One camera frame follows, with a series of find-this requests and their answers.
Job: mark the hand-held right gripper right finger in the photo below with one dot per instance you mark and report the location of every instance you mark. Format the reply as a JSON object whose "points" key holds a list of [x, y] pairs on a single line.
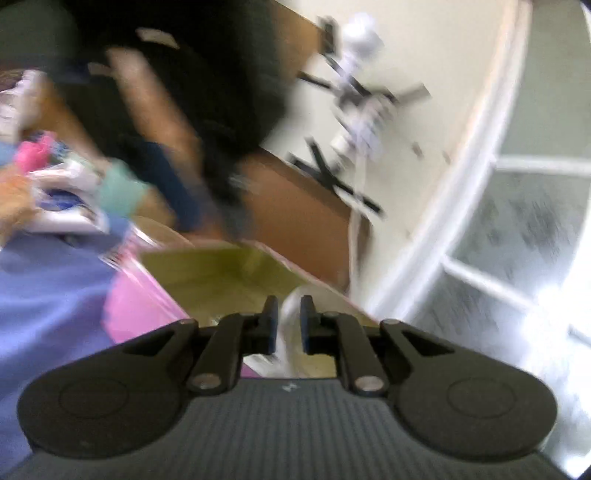
{"points": [[304, 327]]}

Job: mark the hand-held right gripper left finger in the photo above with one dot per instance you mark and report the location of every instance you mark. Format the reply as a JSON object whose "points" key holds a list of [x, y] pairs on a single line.
{"points": [[272, 327]]}

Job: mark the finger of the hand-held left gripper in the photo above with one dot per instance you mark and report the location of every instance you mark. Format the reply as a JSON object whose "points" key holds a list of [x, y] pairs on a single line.
{"points": [[171, 189]]}

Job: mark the pink cardboard box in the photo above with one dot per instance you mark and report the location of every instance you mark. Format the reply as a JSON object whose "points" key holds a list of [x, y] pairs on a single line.
{"points": [[207, 277]]}

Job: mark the white wet wipe packet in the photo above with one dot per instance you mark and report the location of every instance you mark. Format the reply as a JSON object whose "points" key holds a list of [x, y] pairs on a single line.
{"points": [[69, 217]]}

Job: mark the person's left forearm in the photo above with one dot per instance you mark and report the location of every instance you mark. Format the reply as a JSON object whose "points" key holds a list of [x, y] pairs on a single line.
{"points": [[152, 106]]}

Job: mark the white paper cup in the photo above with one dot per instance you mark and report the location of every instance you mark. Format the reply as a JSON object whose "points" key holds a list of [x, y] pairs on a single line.
{"points": [[288, 318]]}

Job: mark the green plastic cup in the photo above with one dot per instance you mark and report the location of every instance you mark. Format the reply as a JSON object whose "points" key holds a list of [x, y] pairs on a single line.
{"points": [[122, 191]]}

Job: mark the black tape cross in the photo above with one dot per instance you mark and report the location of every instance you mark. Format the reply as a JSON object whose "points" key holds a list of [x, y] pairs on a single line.
{"points": [[332, 177]]}

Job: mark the pink cloth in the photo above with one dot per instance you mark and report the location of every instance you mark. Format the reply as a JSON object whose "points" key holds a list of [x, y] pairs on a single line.
{"points": [[34, 152]]}

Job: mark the blue printed tablecloth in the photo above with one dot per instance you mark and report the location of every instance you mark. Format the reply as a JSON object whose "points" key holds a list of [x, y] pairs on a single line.
{"points": [[46, 300]]}

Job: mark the frosted window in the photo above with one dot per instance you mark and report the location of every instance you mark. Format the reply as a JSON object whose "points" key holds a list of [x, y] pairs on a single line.
{"points": [[521, 217]]}

